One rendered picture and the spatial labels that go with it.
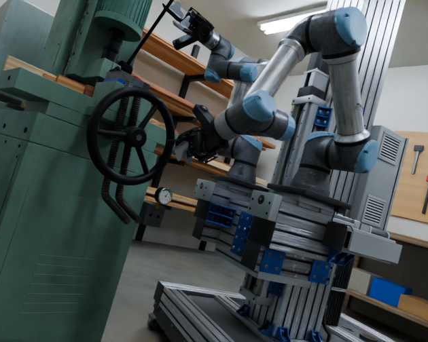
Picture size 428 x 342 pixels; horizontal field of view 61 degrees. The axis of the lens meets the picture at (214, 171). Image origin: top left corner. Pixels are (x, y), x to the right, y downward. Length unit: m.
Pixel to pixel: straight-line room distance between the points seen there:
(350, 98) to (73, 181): 0.91
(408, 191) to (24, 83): 3.64
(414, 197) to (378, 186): 2.31
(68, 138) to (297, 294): 1.09
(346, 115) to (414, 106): 3.20
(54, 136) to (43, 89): 0.14
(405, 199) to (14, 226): 3.60
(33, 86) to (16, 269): 0.53
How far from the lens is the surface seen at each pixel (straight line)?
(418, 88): 4.50
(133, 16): 1.42
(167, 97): 3.72
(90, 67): 1.45
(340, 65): 1.21
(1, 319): 1.29
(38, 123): 1.16
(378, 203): 1.80
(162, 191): 1.32
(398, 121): 4.41
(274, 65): 1.16
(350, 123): 1.26
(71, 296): 1.33
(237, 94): 1.89
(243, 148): 1.76
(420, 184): 4.11
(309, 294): 1.68
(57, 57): 1.57
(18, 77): 1.15
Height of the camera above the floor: 0.70
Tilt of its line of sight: 4 degrees up
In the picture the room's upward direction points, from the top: 16 degrees clockwise
